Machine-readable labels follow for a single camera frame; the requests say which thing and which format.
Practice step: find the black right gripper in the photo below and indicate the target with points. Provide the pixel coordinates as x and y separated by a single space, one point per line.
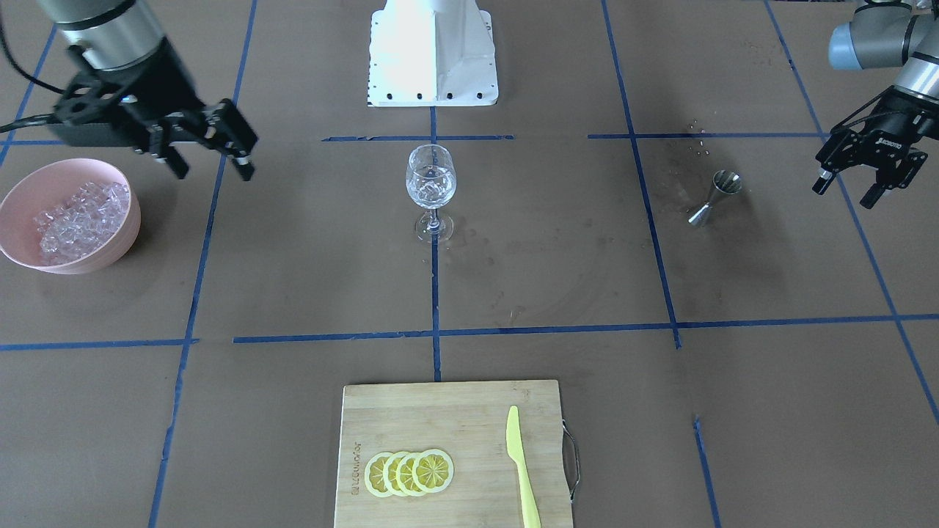
170 79

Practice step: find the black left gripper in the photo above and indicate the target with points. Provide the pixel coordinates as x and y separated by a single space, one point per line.
892 138

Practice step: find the steel cocktail jigger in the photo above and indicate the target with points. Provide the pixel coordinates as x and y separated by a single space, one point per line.
724 184

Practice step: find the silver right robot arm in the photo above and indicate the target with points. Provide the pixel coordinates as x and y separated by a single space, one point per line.
113 33

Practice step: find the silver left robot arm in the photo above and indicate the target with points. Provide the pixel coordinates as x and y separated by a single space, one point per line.
884 34

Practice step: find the clear ice cubes pile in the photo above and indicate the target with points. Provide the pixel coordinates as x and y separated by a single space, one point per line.
83 223

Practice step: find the clear wine glass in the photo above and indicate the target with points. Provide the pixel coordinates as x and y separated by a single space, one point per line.
431 184

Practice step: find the pink bowl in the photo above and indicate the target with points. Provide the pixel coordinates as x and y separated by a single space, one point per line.
47 187

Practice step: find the lemon slice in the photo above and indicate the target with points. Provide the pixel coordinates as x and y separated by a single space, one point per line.
374 475
404 475
433 470
389 473

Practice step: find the bamboo cutting board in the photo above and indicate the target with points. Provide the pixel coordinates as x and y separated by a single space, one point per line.
467 421

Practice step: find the yellow plastic knife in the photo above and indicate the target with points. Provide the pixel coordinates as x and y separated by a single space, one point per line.
515 449

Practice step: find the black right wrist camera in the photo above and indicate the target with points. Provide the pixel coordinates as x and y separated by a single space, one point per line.
90 113

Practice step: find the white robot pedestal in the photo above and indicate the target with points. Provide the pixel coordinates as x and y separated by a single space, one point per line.
432 54

